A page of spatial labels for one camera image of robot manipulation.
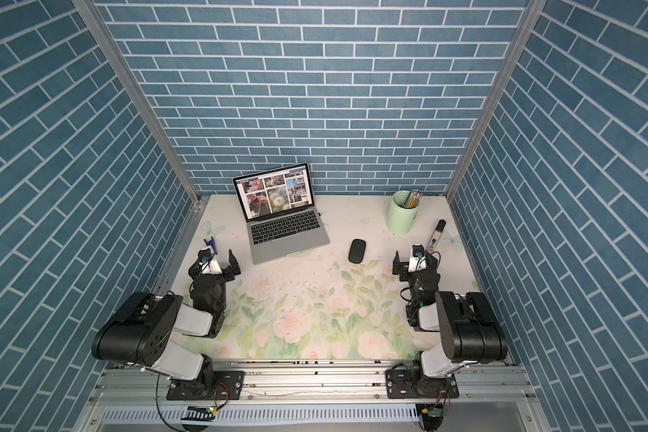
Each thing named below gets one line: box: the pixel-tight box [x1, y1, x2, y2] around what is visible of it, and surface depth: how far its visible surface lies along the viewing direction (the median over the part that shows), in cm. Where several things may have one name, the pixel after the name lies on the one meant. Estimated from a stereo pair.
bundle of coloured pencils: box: [403, 189, 424, 209], surface depth 101 cm
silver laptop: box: [232, 162, 331, 266], surface depth 110 cm
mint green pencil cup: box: [386, 189, 421, 235], surface depth 103 cm
